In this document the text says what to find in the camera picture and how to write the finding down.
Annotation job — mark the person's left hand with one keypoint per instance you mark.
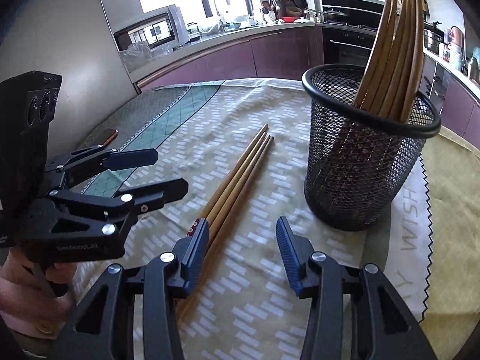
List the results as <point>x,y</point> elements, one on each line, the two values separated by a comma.
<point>22,285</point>

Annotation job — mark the grey refrigerator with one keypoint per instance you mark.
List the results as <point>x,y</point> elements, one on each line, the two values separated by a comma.
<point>75,63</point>

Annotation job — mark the pink kitchen base cabinet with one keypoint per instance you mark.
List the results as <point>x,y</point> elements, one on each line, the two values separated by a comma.
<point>225,60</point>
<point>457,97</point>

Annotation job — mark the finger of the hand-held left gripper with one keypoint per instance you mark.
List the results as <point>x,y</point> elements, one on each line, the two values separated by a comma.
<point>161,193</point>
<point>135,158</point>

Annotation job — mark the clear plastic bag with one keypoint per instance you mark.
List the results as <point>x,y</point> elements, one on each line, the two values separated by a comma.
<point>140,54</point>

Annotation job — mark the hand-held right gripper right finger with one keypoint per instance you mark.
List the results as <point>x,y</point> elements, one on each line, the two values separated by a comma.
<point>288,258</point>

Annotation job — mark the black frying pan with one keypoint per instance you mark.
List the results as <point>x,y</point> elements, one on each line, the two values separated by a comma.
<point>299,0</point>

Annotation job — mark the bunch of wooden chopsticks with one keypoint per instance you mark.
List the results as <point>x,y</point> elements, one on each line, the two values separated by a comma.
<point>390,63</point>

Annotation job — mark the pink kettle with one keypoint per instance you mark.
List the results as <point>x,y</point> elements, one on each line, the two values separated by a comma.
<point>455,37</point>

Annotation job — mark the black built-in oven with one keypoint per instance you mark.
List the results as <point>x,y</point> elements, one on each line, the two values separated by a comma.
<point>337,48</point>

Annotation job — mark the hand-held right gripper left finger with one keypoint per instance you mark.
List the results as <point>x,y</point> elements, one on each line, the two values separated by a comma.
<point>197,258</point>

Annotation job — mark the red-patterned wooden chopstick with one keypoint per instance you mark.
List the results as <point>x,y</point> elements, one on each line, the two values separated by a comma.
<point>243,195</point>
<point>240,180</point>
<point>234,170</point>

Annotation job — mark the orange phone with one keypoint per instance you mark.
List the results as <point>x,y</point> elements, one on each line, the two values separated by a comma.
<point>105,135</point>

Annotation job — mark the red bowl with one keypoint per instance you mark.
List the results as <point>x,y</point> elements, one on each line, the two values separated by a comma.
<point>288,19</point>

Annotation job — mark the white microwave oven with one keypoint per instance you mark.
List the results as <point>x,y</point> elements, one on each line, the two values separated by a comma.
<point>150,30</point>

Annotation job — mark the black range hood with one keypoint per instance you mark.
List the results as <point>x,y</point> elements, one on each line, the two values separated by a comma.
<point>345,2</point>

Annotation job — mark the steel cooking pot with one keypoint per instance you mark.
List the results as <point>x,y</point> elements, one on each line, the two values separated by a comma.
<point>431,41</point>

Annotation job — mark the black mesh holder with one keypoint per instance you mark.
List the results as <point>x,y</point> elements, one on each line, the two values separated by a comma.
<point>337,180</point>

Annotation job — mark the wok with lid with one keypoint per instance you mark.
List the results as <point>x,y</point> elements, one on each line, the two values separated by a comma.
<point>333,14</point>

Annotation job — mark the kitchen faucet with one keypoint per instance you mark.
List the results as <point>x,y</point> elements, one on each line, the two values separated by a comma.
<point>221,3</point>

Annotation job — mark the person's left forearm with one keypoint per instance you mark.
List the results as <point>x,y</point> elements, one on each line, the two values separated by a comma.
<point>30,318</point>

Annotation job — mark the printed patchwork tablecloth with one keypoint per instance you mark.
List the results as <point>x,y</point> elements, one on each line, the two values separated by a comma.
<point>262,307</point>

